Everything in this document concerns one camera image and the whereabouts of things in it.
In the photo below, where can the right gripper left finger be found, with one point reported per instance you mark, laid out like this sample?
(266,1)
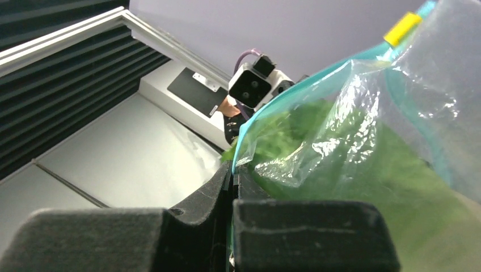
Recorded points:
(190,236)

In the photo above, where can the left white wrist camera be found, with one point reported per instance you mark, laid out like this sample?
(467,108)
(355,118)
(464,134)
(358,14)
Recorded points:
(255,84)

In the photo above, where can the green napa cabbage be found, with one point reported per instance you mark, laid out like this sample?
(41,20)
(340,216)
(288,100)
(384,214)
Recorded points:
(315,151)

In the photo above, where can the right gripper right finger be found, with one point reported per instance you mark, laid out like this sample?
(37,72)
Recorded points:
(277,235)

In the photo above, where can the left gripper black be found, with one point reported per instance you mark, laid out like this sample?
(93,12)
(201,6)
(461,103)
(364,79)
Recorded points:
(232,119)

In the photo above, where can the clear zip top bag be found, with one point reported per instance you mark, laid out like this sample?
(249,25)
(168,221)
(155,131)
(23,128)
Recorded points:
(426,90)

